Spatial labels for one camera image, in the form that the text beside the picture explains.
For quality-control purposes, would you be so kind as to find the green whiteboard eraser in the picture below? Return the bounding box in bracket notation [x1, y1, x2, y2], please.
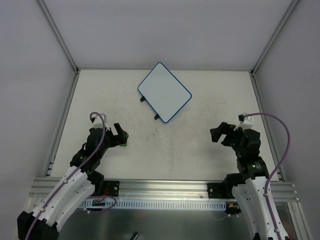
[119, 133, 129, 147]

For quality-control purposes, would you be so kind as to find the blue framed whiteboard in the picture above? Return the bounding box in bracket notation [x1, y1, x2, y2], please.
[137, 62, 192, 124]

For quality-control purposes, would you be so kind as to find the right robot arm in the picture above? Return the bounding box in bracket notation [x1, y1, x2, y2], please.
[207, 122, 290, 240]

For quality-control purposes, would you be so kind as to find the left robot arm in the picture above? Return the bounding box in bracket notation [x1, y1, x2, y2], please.
[17, 123, 129, 240]

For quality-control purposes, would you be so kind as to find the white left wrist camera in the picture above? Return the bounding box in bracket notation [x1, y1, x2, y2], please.
[90, 113, 110, 131]

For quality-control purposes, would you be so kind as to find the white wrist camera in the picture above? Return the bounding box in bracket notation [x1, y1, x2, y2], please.
[234, 113, 255, 131]
[90, 113, 110, 131]

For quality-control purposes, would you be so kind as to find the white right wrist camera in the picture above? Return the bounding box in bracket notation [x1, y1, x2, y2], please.
[234, 113, 255, 131]

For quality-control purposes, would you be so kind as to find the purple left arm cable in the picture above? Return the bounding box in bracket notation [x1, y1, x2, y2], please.
[23, 111, 118, 240]

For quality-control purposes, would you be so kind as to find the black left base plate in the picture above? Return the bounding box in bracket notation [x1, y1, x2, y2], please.
[102, 180, 120, 197]

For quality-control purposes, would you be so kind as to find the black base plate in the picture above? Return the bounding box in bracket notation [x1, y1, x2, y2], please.
[102, 180, 120, 197]
[207, 182, 229, 199]

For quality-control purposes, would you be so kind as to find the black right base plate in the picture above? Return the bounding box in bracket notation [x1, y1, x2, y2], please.
[207, 182, 229, 199]

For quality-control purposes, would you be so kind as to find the aluminium mounting rail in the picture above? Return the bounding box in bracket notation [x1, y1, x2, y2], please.
[29, 177, 300, 203]

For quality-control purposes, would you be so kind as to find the white slotted cable duct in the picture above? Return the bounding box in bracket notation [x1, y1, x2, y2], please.
[78, 198, 227, 211]

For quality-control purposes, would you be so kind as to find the right aluminium frame post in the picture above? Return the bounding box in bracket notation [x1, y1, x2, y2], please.
[250, 0, 300, 75]

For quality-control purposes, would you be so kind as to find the aluminium frame post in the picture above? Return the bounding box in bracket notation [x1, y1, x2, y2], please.
[250, 0, 300, 75]
[35, 0, 79, 73]

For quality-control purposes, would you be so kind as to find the left aluminium frame post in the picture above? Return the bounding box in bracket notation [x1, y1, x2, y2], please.
[35, 0, 79, 73]

